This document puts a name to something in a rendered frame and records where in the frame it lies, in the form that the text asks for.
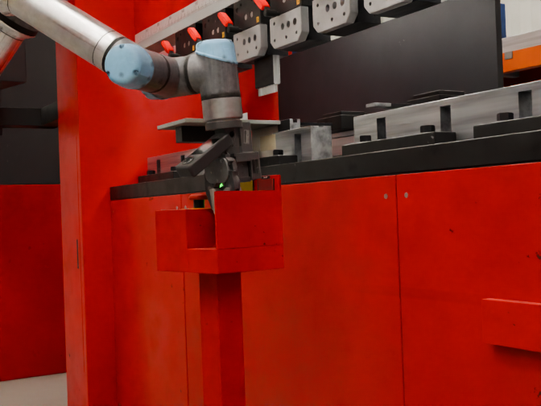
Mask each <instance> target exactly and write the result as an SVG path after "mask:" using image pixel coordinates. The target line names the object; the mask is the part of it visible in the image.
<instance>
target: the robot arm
mask: <svg viewBox="0 0 541 406"><path fill-rule="evenodd" d="M39 31H40V32H42V33H43V34H45V35H46V36H48V37H49V38H51V39H53V40H55V41H56V42H57V43H58V44H61V45H62V46H64V47H65V48H67V49H68V50H70V51H71V52H73V53H75V54H77V55H78V56H79V57H81V58H83V59H84V60H86V61H88V62H89V63H90V64H92V65H94V66H95V67H97V68H99V69H100V70H101V71H103V72H105V73H107V75H108V77H109V79H110V80H111V81H112V82H113V83H115V84H117V85H120V86H121V87H123V88H126V89H137V90H140V91H142V93H143V94H145V96H146V97H147V98H148V99H151V100H155V99H159V100H165V99H168V98H170V97H181V96H188V95H193V94H198V93H200V97H201V101H202V110H203V118H204V121H205V122H207V123H205V130H206V131H215V135H213V136H212V137H211V138H210V139H208V140H207V141H206V142H204V143H203V144H202V145H201V146H199V147H198V148H197V149H196V150H195V151H194V152H193V153H192V154H190V155H189V156H188V157H187V158H185V159H184V160H183V161H182V162H180V163H179V164H178V165H177V166H176V171H177V172H178V173H179V175H180V177H195V176H197V175H198V174H199V173H200V172H202V171H203V170H204V186H205V192H206V195H207V198H208V200H209V204H210V206H211V209H212V210H213V212H214V214H215V209H214V191H241V190H242V189H241V187H240V183H241V182H249V181H252V180H257V179H262V175H261V167H260V159H259V151H256V152H253V144H252V137H251V129H250V122H243V121H242V120H240V118H242V117H243V114H242V99H241V94H240V86H239V78H238V70H237V65H238V62H237V57H236V52H235V46H234V43H233V42H232V41H231V40H229V39H207V40H204V41H200V42H199V43H197V44H196V51H195V53H196V54H192V55H189V56H180V57H169V56H165V55H162V54H159V53H157V52H153V51H150V50H147V49H145V48H143V47H142V46H140V45H138V44H137V43H135V42H134V41H132V40H130V39H128V38H126V37H125V36H124V35H122V34H120V33H118V32H117V31H115V30H114V29H112V28H110V27H108V26H106V25H105V24H104V23H102V22H100V21H99V20H97V19H95V18H94V17H92V16H91V15H89V14H87V13H85V12H84V11H82V10H81V9H79V8H77V7H76V6H74V5H73V4H71V3H69V2H68V0H0V76H1V74H2V72H3V71H4V69H5V68H6V66H7V65H8V64H9V62H10V60H11V59H12V57H13V56H14V54H15V53H16V52H17V50H18V49H19V47H20V45H21V44H22V42H23V41H24V40H25V39H30V38H34V37H35V36H36V35H37V33H38V32H39ZM255 160H258V173H256V165H255ZM221 184H223V186H221V187H220V185H221Z"/></svg>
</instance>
